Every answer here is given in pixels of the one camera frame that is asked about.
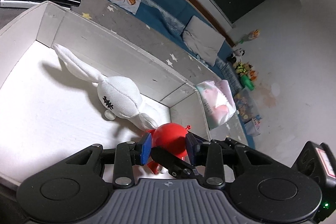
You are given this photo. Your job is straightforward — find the clear bin of toys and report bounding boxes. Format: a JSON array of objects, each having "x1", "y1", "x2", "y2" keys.
[{"x1": 234, "y1": 90, "x2": 263, "y2": 136}]

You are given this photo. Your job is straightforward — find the green toy bottle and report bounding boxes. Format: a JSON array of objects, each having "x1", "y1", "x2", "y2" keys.
[{"x1": 240, "y1": 74, "x2": 256, "y2": 90}]

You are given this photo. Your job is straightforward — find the panda plush toy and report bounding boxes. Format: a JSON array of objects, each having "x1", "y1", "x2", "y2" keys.
[{"x1": 227, "y1": 48, "x2": 246, "y2": 63}]

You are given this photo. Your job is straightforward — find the grey star-print blanket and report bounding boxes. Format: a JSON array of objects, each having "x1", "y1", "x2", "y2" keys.
[{"x1": 0, "y1": 0, "x2": 256, "y2": 149}]

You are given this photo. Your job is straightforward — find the red toy plane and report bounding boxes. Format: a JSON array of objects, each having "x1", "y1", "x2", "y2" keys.
[{"x1": 142, "y1": 123, "x2": 193, "y2": 175}]

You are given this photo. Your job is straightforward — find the white cardboard box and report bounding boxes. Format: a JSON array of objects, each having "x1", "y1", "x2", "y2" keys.
[{"x1": 0, "y1": 1, "x2": 212, "y2": 188}]

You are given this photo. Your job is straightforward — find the grey pillow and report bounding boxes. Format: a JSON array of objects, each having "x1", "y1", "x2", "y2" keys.
[{"x1": 182, "y1": 15, "x2": 226, "y2": 67}]

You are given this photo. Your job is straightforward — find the small toy figure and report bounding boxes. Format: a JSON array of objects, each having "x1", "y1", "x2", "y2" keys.
[{"x1": 238, "y1": 29, "x2": 260, "y2": 45}]

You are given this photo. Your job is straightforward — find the yellow and green toy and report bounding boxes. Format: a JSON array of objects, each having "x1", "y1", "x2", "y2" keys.
[{"x1": 234, "y1": 61, "x2": 259, "y2": 80}]

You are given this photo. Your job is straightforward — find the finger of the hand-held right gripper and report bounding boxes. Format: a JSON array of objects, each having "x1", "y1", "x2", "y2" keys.
[{"x1": 152, "y1": 147, "x2": 201, "y2": 179}]

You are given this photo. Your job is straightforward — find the white plush rabbit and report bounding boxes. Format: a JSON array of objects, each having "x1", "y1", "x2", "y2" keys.
[{"x1": 52, "y1": 43, "x2": 160, "y2": 132}]

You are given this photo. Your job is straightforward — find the flat white box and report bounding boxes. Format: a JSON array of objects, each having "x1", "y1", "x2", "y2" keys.
[{"x1": 0, "y1": 0, "x2": 71, "y2": 9}]

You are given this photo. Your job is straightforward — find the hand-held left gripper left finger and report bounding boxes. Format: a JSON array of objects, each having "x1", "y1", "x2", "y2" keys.
[{"x1": 62, "y1": 133, "x2": 153, "y2": 188}]

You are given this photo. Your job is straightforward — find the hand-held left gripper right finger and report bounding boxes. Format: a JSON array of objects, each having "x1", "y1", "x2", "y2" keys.
[{"x1": 184, "y1": 132, "x2": 275, "y2": 188}]

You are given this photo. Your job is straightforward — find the pastel tissue pack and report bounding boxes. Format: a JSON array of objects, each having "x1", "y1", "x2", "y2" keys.
[{"x1": 196, "y1": 80, "x2": 237, "y2": 131}]

